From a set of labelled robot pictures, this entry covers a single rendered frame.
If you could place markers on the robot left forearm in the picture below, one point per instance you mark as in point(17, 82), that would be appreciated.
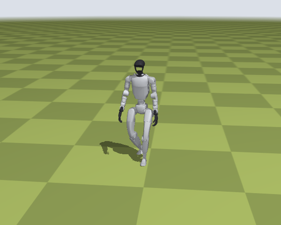
point(155, 103)

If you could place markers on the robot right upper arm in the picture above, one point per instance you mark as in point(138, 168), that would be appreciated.
point(127, 85)

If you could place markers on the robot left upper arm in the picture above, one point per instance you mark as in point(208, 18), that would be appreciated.
point(152, 81)

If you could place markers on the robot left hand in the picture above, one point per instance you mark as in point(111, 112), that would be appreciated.
point(156, 118)

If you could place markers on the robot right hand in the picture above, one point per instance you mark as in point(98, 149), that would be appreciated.
point(119, 115)

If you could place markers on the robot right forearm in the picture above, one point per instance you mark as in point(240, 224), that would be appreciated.
point(123, 101)

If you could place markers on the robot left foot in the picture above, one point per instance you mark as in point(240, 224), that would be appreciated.
point(143, 162)

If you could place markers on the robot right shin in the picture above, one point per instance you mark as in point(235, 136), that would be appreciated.
point(136, 142)

